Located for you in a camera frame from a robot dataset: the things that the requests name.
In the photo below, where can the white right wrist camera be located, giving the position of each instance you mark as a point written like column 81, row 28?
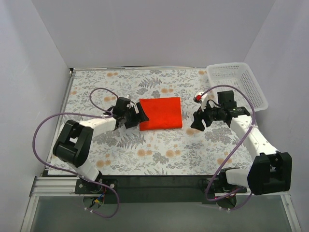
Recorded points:
column 201, row 98

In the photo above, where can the white plastic basket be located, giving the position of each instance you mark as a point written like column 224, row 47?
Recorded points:
column 239, row 75

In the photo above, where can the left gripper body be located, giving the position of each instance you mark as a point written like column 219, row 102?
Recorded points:
column 133, row 117

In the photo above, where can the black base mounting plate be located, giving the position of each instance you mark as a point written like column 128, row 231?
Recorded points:
column 166, row 196

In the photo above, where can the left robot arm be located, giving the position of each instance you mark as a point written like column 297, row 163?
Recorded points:
column 73, row 144

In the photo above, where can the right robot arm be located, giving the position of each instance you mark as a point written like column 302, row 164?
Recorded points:
column 271, row 169

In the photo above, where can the orange t shirt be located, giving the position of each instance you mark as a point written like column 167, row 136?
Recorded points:
column 163, row 113

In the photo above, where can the floral patterned table mat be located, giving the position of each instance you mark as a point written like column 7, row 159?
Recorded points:
column 163, row 152

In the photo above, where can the aluminium frame rail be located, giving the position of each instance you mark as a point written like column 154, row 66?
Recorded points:
column 64, row 185

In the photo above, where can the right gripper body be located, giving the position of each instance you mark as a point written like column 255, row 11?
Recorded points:
column 203, row 118

